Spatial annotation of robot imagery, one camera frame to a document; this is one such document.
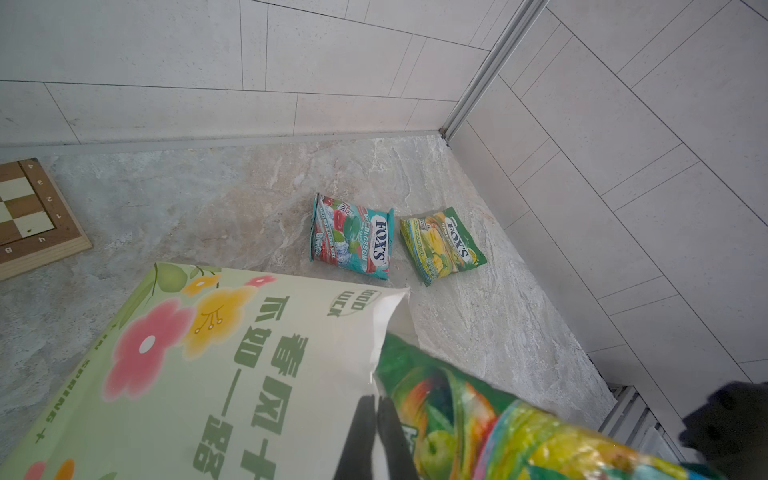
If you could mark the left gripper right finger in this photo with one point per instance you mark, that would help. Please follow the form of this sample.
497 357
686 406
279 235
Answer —
398 458

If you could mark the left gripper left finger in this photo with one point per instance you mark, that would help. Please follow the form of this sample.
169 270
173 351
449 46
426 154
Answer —
356 461

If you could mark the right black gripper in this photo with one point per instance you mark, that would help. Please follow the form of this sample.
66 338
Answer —
730 430

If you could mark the green fruit candy bag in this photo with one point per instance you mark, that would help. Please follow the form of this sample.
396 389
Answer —
459 427

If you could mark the white paper gift bag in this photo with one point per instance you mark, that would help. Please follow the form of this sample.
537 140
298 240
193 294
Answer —
241 375

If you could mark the teal mint candy bag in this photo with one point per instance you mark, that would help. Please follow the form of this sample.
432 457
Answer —
352 237

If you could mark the green yellow candy bag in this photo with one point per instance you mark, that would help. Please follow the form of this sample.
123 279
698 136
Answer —
440 245

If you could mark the wooden chessboard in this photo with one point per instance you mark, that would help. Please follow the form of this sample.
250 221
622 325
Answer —
37 226

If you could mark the aluminium mounting rail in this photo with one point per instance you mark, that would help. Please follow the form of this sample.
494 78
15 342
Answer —
631 422

